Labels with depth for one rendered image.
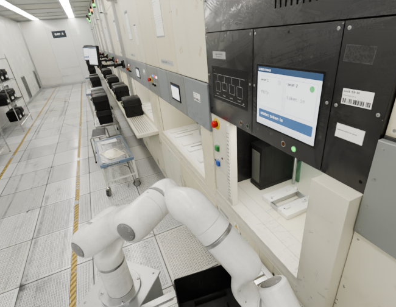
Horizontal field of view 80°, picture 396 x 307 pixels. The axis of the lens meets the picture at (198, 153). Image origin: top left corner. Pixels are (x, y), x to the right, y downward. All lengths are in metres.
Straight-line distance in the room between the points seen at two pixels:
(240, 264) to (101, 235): 0.52
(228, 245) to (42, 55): 14.11
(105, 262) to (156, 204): 0.50
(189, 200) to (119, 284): 0.73
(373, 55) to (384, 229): 0.41
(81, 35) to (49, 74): 2.54
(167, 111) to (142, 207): 2.08
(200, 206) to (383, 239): 0.45
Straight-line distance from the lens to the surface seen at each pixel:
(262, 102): 0.93
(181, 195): 0.60
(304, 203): 1.49
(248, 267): 0.65
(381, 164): 0.68
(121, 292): 1.28
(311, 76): 0.76
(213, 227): 0.60
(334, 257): 0.85
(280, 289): 0.72
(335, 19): 0.72
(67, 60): 14.36
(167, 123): 2.73
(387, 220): 0.73
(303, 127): 0.80
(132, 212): 0.68
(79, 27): 14.33
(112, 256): 1.13
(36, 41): 14.46
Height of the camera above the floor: 1.81
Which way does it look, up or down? 27 degrees down
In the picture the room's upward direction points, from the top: 6 degrees counter-clockwise
